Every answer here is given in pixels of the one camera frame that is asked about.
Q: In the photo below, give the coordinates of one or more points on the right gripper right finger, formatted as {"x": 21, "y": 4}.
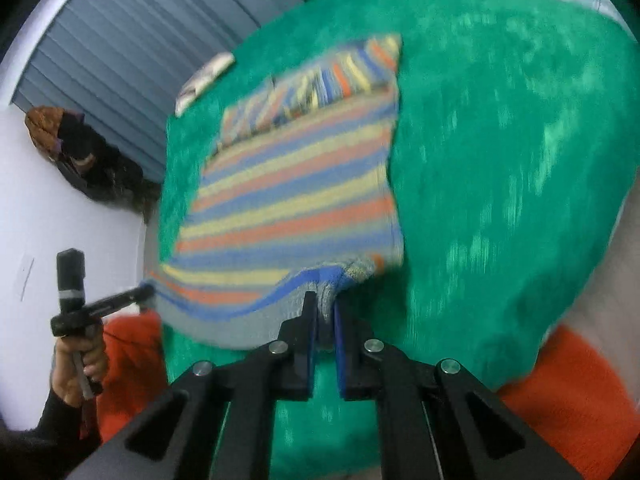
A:
{"x": 436, "y": 421}

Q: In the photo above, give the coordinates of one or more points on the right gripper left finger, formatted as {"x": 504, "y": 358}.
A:
{"x": 215, "y": 422}

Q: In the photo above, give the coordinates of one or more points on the striped knit sweater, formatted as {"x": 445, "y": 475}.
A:
{"x": 294, "y": 200}

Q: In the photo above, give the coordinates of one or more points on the black sleeve forearm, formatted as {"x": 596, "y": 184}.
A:
{"x": 51, "y": 450}

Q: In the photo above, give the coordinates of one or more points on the dark hanging clothes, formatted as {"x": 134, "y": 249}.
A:
{"x": 88, "y": 163}

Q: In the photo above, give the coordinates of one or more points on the person's hand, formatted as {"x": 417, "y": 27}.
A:
{"x": 78, "y": 360}

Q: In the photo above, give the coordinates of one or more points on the orange fuzzy garment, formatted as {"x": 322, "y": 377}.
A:
{"x": 572, "y": 398}

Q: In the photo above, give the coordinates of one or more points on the patterned small cushion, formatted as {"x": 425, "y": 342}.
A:
{"x": 201, "y": 80}

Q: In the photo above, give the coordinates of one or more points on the blue-grey curtain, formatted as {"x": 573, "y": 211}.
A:
{"x": 121, "y": 63}

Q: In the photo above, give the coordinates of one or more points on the green floral bedspread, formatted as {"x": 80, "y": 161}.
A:
{"x": 517, "y": 142}

